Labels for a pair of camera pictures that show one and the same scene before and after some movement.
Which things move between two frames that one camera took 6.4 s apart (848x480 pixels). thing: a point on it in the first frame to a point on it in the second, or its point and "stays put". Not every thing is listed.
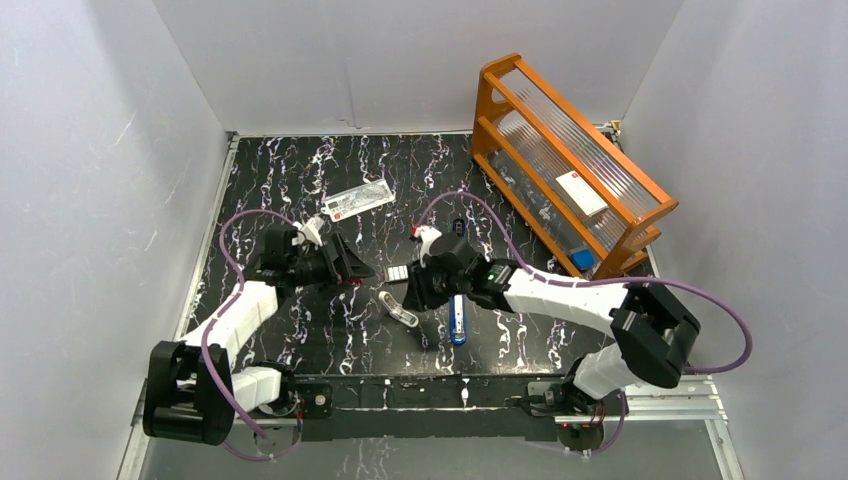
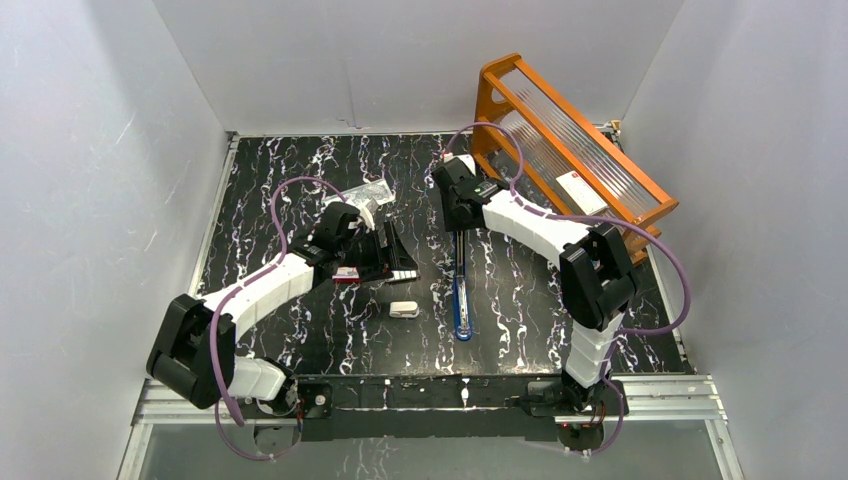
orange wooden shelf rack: [593, 201] stays put
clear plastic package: [365, 197] stays put
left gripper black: [337, 261] to [385, 258]
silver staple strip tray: [396, 273] stays put
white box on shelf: [586, 201] stays put
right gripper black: [418, 296] to [451, 224]
